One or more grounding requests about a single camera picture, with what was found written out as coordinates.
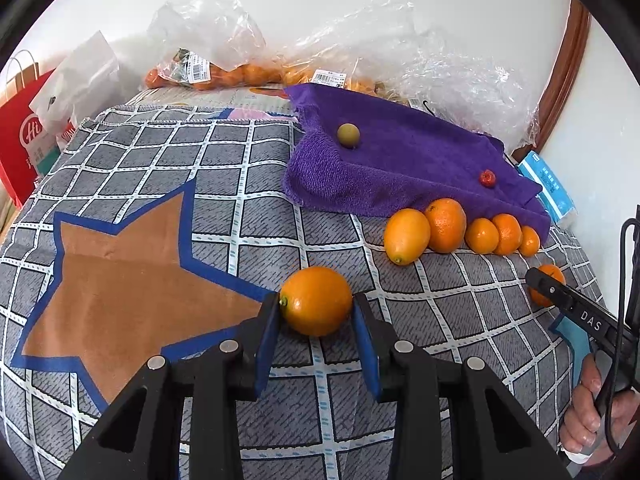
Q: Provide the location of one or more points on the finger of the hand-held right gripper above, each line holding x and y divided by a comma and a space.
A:
575, 342
575, 307

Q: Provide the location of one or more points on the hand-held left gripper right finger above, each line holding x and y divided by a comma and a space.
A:
367, 350

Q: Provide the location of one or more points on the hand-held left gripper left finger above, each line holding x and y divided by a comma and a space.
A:
267, 340

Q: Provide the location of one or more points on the small mandarin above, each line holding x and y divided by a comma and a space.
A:
481, 235
555, 275
507, 233
530, 241

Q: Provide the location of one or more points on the smooth round orange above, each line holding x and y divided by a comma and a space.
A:
316, 301

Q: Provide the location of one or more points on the smooth oval orange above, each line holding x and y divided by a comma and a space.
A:
407, 236

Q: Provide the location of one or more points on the large bumpy orange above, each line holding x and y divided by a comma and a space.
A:
446, 225

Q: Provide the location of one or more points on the person's right hand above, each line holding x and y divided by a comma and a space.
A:
582, 405

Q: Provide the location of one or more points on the blue tissue packet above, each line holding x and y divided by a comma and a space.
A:
547, 190

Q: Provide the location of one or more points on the small red fruit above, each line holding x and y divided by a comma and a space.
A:
487, 178

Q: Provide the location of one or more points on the purple towel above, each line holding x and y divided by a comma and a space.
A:
400, 160

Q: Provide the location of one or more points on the grey checked star blanket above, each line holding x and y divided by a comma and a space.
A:
150, 160

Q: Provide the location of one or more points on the yellow-green round fruit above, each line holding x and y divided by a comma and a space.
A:
348, 135

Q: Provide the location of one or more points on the fruit-printed cloth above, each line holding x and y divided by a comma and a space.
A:
235, 97

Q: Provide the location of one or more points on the crumpled clear plastic bag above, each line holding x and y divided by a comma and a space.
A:
465, 80

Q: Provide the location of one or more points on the clear bag of mandarins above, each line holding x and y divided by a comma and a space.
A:
215, 55

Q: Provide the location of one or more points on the white plastic bag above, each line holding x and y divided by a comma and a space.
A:
80, 80

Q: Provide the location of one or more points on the red paper bag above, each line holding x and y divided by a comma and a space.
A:
20, 130

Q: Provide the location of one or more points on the brown wooden door frame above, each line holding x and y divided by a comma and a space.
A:
575, 45

